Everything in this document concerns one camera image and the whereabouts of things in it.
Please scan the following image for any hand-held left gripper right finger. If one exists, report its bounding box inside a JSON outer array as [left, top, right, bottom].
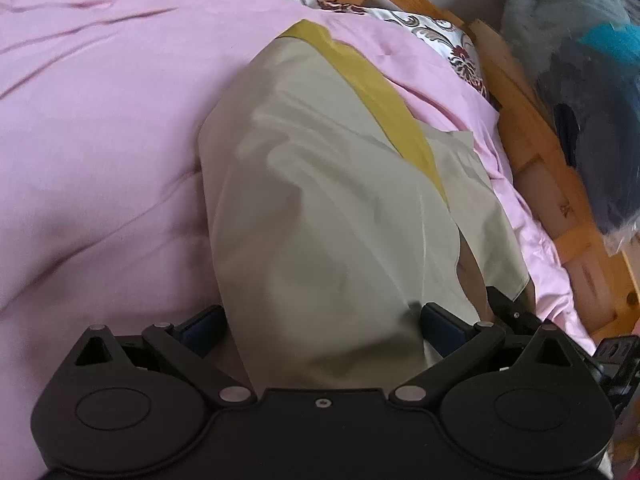
[[387, 302, 568, 406]]

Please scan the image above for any wooden bed frame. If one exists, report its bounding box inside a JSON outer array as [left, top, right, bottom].
[[300, 0, 640, 341]]

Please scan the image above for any yellow brown cream garment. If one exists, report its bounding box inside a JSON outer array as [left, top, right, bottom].
[[197, 19, 533, 393]]

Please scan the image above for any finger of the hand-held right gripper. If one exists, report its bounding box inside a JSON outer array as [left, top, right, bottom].
[[484, 286, 542, 336]]

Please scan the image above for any pink blanket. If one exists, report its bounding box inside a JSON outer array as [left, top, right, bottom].
[[0, 0, 598, 480]]

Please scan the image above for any floral satin pillow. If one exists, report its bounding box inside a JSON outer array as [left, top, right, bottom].
[[112, 0, 488, 103]]

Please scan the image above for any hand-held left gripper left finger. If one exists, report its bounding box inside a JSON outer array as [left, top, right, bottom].
[[74, 305, 256, 406]]

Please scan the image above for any clear plastic bag of clothes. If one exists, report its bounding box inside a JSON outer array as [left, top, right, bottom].
[[500, 0, 640, 256]]

